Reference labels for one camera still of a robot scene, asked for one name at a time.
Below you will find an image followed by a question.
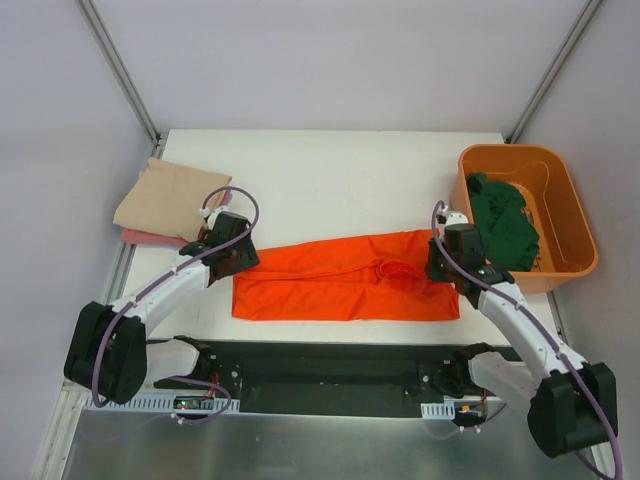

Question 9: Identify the orange t-shirt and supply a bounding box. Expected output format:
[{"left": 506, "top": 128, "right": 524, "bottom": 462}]
[{"left": 231, "top": 230, "right": 460, "bottom": 322}]

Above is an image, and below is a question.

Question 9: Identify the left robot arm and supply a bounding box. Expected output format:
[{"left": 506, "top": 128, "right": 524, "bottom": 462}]
[{"left": 63, "top": 212, "right": 259, "bottom": 406}]

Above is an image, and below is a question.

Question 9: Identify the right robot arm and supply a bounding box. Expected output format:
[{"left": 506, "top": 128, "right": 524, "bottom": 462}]
[{"left": 426, "top": 223, "right": 618, "bottom": 458}]

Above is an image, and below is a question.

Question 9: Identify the green t-shirt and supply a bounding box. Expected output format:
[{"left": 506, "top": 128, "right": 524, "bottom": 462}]
[{"left": 466, "top": 173, "right": 540, "bottom": 272}]

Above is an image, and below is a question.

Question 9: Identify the beige folded t-shirt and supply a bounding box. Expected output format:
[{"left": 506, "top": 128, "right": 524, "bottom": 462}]
[{"left": 113, "top": 157, "right": 232, "bottom": 241}]

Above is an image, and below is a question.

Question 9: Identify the orange plastic bin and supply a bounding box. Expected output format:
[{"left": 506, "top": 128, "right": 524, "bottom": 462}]
[{"left": 449, "top": 144, "right": 599, "bottom": 294}]

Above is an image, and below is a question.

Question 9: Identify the pink folded t-shirt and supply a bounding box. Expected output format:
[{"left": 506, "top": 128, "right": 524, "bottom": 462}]
[{"left": 114, "top": 187, "right": 210, "bottom": 246}]

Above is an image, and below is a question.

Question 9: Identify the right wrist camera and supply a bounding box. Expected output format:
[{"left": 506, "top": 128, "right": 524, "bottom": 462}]
[{"left": 436, "top": 210, "right": 468, "bottom": 228}]

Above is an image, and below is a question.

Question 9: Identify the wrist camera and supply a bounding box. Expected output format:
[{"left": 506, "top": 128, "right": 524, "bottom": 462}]
[
  {"left": 199, "top": 205, "right": 228, "bottom": 230},
  {"left": 436, "top": 210, "right": 468, "bottom": 228}
]

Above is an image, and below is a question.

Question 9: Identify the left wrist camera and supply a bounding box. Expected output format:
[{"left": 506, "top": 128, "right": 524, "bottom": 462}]
[{"left": 199, "top": 205, "right": 228, "bottom": 230}]

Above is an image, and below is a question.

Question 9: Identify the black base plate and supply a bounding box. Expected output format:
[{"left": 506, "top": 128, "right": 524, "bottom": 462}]
[{"left": 94, "top": 335, "right": 511, "bottom": 419}]

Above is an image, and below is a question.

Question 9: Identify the left aluminium frame post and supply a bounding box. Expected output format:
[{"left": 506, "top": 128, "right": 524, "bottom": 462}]
[{"left": 75, "top": 0, "right": 163, "bottom": 147}]

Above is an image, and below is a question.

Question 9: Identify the aluminium frame post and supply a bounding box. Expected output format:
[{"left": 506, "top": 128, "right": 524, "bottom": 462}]
[
  {"left": 75, "top": 0, "right": 163, "bottom": 147},
  {"left": 503, "top": 0, "right": 606, "bottom": 145}
]

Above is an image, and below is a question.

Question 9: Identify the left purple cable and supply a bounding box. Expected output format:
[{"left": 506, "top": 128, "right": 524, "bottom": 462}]
[{"left": 82, "top": 185, "right": 261, "bottom": 441}]

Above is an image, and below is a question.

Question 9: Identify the left white cable duct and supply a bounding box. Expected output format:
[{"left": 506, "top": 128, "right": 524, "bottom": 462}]
[{"left": 83, "top": 393, "right": 240, "bottom": 416}]

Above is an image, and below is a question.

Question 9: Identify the white cable duct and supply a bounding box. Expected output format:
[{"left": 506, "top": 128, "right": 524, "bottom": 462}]
[
  {"left": 420, "top": 401, "right": 456, "bottom": 421},
  {"left": 83, "top": 393, "right": 240, "bottom": 416}
]

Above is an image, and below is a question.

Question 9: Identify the right white cable duct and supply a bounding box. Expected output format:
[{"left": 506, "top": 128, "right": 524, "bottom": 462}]
[{"left": 420, "top": 401, "right": 456, "bottom": 421}]

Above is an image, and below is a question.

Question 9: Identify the right aluminium frame post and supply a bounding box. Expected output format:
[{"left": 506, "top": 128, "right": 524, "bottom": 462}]
[{"left": 503, "top": 0, "right": 606, "bottom": 145}]

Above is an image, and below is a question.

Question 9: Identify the aluminium front rail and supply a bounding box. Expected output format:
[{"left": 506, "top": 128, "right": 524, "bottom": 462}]
[{"left": 62, "top": 351, "right": 121, "bottom": 394}]

